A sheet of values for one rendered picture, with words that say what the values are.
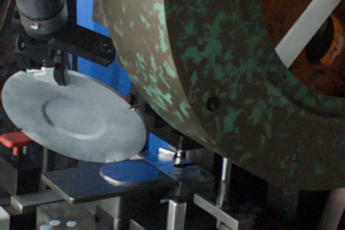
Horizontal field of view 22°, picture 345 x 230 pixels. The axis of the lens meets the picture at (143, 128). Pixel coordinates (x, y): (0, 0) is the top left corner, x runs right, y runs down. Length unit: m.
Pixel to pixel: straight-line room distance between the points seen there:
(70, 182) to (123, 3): 0.59
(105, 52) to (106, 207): 0.48
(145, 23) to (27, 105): 0.52
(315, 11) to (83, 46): 0.37
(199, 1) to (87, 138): 0.59
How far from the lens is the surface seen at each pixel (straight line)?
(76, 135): 1.75
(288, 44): 1.38
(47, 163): 2.78
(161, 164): 1.92
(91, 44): 1.47
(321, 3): 1.41
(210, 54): 1.26
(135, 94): 1.82
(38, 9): 1.35
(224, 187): 1.79
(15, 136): 2.08
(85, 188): 1.77
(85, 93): 1.62
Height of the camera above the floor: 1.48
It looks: 19 degrees down
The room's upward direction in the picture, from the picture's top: 5 degrees clockwise
